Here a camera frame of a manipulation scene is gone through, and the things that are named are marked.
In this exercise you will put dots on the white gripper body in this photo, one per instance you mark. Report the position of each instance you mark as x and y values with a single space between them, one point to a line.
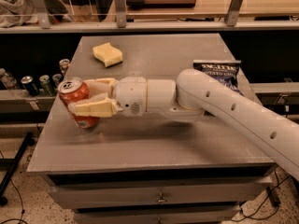
131 95

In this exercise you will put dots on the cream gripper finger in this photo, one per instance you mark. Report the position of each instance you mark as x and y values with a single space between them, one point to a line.
100 106
101 85

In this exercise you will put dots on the red coke can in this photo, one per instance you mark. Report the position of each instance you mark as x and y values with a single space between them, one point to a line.
74 90

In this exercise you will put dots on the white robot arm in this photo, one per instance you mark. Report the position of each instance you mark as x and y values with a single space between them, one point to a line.
186 99

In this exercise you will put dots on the tall striped soda can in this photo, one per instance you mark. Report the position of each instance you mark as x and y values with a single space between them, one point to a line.
64 65

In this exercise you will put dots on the silver soda can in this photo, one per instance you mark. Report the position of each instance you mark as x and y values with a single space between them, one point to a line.
57 79

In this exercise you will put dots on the green soda can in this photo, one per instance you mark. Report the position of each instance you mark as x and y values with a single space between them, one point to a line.
46 85

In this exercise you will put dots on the dark blue soda can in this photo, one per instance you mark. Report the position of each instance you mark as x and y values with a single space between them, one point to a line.
29 84

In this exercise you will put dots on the yellow sponge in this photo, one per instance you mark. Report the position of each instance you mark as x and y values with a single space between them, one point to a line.
107 54

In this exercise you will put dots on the black stand leg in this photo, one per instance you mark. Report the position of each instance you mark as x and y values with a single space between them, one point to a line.
9 165

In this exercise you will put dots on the grey drawer cabinet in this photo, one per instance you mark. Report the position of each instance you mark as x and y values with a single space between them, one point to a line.
152 148

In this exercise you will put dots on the blue potato chip bag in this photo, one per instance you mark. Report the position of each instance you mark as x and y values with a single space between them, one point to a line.
225 71

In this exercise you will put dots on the plastic water bottle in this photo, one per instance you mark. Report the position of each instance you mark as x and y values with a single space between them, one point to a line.
8 80

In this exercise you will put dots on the grey crumpled cloth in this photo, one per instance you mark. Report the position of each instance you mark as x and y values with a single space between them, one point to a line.
16 13

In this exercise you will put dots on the grey metal rail shelf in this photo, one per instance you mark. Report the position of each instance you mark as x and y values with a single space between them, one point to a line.
207 15

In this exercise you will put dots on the top drawer with handle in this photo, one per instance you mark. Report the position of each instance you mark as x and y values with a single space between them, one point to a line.
211 190

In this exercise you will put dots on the drawer with handle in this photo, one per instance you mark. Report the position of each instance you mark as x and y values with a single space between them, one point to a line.
211 190
162 215

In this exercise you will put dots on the lower drawer with handle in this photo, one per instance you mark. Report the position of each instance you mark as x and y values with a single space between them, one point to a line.
162 215

